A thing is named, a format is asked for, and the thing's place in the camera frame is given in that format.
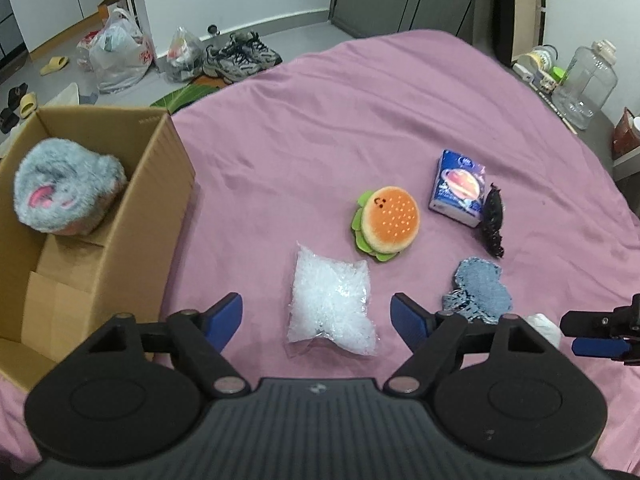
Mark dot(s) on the pink bedsheet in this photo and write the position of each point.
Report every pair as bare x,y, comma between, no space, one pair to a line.
350,110

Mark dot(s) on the white bottle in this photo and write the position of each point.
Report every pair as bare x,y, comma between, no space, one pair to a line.
636,132

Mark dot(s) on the blue planet print tissue pack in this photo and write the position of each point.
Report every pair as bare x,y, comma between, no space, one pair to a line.
457,187

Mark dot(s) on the green cup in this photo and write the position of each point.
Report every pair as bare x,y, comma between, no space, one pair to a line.
560,75

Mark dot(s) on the brown bag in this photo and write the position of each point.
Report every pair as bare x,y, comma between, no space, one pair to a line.
624,135

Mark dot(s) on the yellow slipper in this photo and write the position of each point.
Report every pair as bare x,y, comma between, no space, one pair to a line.
54,65
28,105

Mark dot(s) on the white floor towel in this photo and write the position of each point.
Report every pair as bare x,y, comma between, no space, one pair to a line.
65,96

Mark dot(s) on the thin wooden stick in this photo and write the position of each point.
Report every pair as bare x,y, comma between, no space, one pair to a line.
560,112

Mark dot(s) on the brown cardboard box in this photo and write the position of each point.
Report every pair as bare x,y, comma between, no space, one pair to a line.
150,210

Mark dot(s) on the clear plastic water jug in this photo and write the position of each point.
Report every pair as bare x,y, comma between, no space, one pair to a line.
585,82

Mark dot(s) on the black slipper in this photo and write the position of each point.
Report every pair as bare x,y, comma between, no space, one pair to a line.
16,93
9,119

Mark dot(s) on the white red print plastic bag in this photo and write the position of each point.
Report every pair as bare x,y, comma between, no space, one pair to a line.
117,55

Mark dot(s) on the white lidded jar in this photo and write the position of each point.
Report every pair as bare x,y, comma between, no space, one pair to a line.
537,57

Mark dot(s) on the clear plastic trash bag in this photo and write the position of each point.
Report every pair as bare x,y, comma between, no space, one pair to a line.
182,55

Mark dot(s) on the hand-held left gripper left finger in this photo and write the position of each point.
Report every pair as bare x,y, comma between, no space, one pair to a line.
225,320

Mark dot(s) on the green cartoon floor mat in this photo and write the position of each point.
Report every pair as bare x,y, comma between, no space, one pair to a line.
185,95

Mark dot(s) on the white floor cabinet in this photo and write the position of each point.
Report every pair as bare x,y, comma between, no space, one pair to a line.
50,0

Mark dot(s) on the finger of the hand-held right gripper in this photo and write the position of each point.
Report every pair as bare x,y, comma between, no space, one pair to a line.
585,321
597,346

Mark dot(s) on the burger plush toy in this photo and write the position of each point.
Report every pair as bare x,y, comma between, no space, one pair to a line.
390,217

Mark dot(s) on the white charger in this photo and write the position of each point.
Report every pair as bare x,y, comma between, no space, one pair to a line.
524,72

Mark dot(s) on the grey fluffy plush toy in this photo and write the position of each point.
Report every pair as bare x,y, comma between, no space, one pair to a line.
65,185

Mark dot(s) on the blue denim pouch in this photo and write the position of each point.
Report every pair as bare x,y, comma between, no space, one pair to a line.
482,287

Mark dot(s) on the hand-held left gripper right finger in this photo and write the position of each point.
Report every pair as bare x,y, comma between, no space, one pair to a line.
407,320

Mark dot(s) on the dark wooden headboard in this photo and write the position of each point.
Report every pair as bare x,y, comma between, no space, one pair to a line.
517,5

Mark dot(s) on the white fluffy plush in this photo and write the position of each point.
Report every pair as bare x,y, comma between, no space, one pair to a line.
542,327

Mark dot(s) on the grey sneaker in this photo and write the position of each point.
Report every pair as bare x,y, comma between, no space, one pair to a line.
227,65
257,50

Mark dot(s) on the black door stopper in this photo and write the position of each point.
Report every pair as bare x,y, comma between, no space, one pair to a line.
213,30

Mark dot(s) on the dark bedside table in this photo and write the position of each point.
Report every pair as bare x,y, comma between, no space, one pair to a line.
602,135

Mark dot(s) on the clear bag of white filling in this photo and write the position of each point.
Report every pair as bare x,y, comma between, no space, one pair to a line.
330,300

